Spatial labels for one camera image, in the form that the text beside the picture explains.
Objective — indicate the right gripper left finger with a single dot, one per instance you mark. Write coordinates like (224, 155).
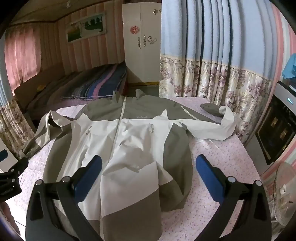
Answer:
(43, 222)

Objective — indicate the grey and white jacket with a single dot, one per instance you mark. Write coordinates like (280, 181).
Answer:
(146, 160)

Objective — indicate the striped blue pink blanket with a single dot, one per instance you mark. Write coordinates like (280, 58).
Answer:
(98, 82)

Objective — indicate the far bed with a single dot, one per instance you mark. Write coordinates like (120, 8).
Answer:
(42, 92)

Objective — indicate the black glass-front appliance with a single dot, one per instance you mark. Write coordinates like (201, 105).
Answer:
(277, 128)

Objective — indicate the blue floral curtain right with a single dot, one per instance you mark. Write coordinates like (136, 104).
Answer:
(224, 51)

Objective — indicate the framed wall picture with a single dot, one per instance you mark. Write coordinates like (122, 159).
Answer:
(84, 28)

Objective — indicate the white standing fan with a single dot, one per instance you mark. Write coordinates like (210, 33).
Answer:
(280, 191)

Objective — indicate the white wardrobe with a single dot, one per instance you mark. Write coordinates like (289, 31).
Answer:
(142, 41)

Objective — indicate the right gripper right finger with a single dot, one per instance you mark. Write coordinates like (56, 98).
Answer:
(253, 222)

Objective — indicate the pink window curtain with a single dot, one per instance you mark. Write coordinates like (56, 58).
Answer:
(22, 54)

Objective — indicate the pink floral bed sheet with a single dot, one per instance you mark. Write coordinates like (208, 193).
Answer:
(119, 164)

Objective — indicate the blue cloth item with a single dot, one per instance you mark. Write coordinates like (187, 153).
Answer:
(289, 71)

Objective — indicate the blue floral curtain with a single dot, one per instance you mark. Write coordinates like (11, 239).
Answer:
(224, 51)
(15, 130)

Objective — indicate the blue floral curtain left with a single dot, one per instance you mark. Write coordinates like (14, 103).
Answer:
(15, 130)

